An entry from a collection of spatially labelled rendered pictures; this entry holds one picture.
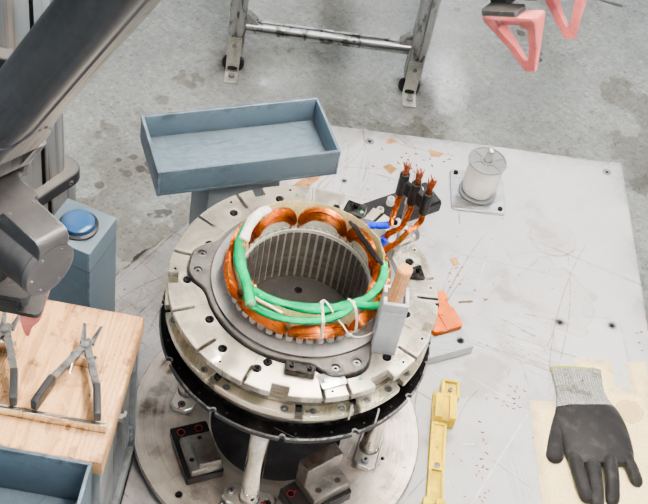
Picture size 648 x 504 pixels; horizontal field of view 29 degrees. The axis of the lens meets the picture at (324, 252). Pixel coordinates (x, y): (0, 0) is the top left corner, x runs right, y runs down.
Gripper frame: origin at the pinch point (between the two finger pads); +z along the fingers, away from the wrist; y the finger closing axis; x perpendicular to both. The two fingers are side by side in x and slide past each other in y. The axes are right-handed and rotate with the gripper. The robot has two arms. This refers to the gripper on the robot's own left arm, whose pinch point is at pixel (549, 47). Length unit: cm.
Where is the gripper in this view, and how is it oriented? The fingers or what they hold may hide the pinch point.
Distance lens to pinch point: 141.2
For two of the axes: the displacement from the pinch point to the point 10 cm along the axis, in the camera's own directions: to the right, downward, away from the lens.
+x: -7.3, -1.6, 6.6
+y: 6.3, -5.3, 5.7
